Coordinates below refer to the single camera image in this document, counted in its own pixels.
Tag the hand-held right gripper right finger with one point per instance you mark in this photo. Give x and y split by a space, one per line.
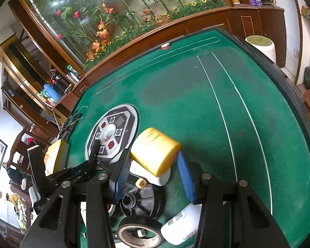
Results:
186 178

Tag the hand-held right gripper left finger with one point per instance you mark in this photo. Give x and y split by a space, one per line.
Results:
120 180

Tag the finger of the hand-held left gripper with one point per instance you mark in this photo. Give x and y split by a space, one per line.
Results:
95 148
72 174

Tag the yellow cylindrical jar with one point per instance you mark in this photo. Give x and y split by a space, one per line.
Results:
155 151

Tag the small wooden die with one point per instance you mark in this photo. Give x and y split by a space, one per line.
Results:
141 183

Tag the yellow cardboard box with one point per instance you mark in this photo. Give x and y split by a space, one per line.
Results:
55 155

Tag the round table control panel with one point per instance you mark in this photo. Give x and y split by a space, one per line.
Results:
113 129

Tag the wooden chair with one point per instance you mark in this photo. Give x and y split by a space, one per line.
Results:
18 147

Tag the black round plastic disc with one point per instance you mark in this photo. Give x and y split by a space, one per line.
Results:
144 201

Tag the white plastic bottle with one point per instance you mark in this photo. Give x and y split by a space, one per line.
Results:
180 224

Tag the black tape roll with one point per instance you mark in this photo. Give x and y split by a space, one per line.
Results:
130 227

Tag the small white die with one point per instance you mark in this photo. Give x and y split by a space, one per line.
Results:
141 233

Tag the red poker chip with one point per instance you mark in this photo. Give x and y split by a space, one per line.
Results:
165 47

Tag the artificial flower glass display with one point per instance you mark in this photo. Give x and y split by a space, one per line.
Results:
113 15

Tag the white cylindrical bin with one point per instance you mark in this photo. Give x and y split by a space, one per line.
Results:
262 46

